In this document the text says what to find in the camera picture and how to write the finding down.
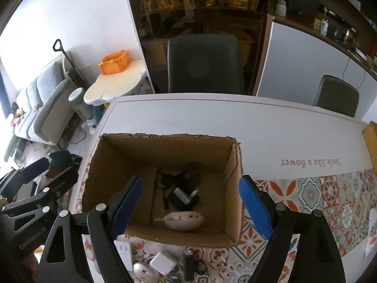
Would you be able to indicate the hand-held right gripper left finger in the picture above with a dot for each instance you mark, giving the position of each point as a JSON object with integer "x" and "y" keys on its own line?
{"x": 129, "y": 206}

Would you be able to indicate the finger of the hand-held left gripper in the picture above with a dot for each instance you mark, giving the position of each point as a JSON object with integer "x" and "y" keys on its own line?
{"x": 31, "y": 168}
{"x": 63, "y": 179}

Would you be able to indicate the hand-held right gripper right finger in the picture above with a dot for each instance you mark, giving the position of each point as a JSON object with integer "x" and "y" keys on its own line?
{"x": 254, "y": 209}

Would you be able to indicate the cardboard box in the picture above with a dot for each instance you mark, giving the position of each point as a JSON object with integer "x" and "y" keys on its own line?
{"x": 117, "y": 159}

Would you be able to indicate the white charger cube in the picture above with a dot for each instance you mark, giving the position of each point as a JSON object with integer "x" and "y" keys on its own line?
{"x": 162, "y": 262}

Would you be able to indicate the black cylinder battery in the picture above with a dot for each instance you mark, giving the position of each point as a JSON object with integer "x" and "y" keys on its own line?
{"x": 188, "y": 265}

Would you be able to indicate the dark green hat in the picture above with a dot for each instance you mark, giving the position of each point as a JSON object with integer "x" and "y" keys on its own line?
{"x": 63, "y": 156}

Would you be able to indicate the black power adapter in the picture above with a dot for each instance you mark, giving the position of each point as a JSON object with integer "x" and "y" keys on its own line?
{"x": 182, "y": 199}

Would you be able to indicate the cream computer mouse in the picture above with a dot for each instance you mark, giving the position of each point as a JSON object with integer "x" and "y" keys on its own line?
{"x": 184, "y": 219}

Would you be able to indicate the patterned tile table mat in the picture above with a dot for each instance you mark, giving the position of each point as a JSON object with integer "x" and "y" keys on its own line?
{"x": 309, "y": 194}

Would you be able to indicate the grey sofa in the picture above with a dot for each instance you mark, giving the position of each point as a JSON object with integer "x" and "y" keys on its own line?
{"x": 38, "y": 100}

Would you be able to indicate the white cylinder fan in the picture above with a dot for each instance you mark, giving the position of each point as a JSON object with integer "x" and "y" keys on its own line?
{"x": 78, "y": 100}

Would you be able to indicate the cream flower-shaped table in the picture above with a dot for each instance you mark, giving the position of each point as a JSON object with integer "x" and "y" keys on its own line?
{"x": 115, "y": 85}

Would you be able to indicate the black upright vacuum cleaner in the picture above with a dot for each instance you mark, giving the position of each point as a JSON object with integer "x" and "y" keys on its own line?
{"x": 63, "y": 53}

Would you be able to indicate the orange plastic crate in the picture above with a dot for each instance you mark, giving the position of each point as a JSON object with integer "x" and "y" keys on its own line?
{"x": 115, "y": 62}

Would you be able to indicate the dark grey narrow chair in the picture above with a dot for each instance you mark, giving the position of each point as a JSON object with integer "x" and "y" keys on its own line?
{"x": 335, "y": 95}

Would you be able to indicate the dark grey wide chair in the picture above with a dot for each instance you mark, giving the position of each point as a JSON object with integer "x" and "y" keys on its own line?
{"x": 206, "y": 64}

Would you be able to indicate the white counter cabinet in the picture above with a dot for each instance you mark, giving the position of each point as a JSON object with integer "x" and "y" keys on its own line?
{"x": 309, "y": 53}

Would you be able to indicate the clear bottle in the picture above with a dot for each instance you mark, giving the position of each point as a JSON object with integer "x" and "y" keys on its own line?
{"x": 324, "y": 26}

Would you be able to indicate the dark glass cabinet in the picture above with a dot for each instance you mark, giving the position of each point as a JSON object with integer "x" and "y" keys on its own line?
{"x": 176, "y": 14}

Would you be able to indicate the white jar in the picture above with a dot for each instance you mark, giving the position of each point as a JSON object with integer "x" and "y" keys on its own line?
{"x": 281, "y": 7}

